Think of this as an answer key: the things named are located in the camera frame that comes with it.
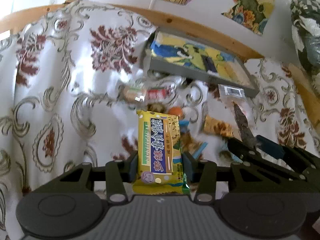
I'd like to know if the wooden bed frame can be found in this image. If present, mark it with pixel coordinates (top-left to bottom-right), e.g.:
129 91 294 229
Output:
1 0 319 130

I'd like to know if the floral bed cover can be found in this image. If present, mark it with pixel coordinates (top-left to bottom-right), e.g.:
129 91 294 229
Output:
1 0 319 239

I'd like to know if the yellow biscuit packet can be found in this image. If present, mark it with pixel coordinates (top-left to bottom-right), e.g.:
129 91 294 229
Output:
132 110 190 195

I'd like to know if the clear wrapped pastry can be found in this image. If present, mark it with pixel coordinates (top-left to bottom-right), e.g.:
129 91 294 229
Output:
122 85 147 103

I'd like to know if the clear packet white label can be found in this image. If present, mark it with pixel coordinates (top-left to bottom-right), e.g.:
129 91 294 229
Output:
218 84 246 103

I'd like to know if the checkered fabric bundle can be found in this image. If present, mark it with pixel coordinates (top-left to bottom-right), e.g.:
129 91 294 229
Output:
290 0 319 76

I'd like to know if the blue snack wrapper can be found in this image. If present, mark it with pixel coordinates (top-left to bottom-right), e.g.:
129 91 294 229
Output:
179 120 208 160

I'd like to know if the grey tray with painting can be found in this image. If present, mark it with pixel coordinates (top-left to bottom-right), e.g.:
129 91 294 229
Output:
145 27 259 98

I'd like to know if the landscape wall painting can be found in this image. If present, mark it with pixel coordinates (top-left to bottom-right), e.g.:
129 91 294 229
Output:
222 0 275 36

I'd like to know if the yellow cartoon snack packet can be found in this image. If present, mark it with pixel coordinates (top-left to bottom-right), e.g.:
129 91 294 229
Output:
202 115 240 138

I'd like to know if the red white snack packet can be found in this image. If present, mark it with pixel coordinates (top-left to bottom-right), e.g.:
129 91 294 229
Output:
147 87 172 101

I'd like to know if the dark blue snack bar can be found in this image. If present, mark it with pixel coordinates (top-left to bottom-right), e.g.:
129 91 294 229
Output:
201 55 217 73

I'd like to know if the orange mandarin fruit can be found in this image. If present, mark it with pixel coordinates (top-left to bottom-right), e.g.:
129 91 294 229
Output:
168 106 185 120

